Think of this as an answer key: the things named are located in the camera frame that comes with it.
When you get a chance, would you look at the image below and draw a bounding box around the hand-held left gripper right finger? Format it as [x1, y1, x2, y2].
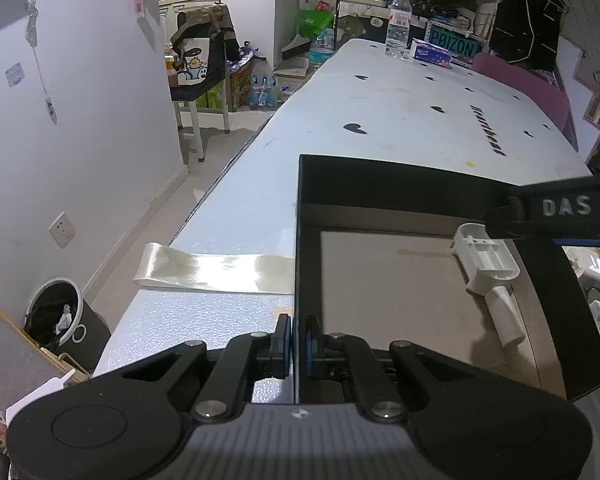
[304, 314, 482, 424]

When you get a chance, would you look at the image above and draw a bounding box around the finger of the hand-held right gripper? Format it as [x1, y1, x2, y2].
[484, 172, 600, 249]

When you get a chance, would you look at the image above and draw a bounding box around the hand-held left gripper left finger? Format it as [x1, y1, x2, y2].
[121, 313, 293, 423]

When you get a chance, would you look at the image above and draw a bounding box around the white lint roller holder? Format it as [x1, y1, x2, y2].
[451, 222, 527, 349]

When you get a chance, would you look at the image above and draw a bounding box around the black box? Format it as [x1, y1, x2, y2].
[294, 153, 600, 405]

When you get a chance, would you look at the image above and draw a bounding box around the pink chair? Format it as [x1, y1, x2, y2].
[472, 52, 579, 152]

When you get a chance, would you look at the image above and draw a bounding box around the black hanging garment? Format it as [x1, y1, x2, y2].
[492, 0, 572, 64]

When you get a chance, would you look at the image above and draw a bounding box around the teal licence plate sign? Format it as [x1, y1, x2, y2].
[426, 24, 484, 61]

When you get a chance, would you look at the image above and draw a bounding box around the blue pink tissue pack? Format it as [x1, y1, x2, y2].
[410, 41, 454, 69]

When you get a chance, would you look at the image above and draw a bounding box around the black round trash bin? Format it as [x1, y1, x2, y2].
[23, 277, 112, 372]

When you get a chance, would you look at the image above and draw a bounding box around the clear plastic water bottle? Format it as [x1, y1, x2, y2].
[384, 0, 414, 60]

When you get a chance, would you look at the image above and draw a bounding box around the pack of water bottles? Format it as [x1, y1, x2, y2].
[249, 59, 282, 111]

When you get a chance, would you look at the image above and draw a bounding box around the wooden board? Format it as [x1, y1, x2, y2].
[0, 287, 92, 411]

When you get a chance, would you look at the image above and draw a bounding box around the cartoon print tote bag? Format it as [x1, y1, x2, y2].
[168, 3, 232, 87]

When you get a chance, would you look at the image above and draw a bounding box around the green plastic bag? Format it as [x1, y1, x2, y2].
[298, 7, 335, 39]

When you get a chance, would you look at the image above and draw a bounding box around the white wall outlet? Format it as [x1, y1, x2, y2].
[48, 211, 77, 250]

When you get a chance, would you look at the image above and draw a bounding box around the hanging white cable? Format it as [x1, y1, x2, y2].
[24, 0, 59, 127]

